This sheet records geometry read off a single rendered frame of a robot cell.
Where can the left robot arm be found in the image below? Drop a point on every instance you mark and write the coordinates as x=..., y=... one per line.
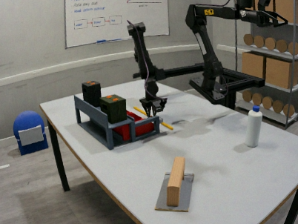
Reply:
x=213, y=68

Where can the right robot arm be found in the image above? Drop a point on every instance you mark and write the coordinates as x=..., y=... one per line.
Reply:
x=143, y=55

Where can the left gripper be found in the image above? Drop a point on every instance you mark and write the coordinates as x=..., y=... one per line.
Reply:
x=261, y=17

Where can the grey metal shelf rack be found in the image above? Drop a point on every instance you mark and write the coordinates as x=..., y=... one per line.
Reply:
x=111, y=138

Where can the white bottle with blue cap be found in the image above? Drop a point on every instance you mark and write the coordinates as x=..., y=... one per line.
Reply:
x=253, y=128

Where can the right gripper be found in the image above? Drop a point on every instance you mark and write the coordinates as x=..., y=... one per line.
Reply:
x=148, y=101

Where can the sanding float with wooden handle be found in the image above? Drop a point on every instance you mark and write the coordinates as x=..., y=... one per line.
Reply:
x=169, y=197

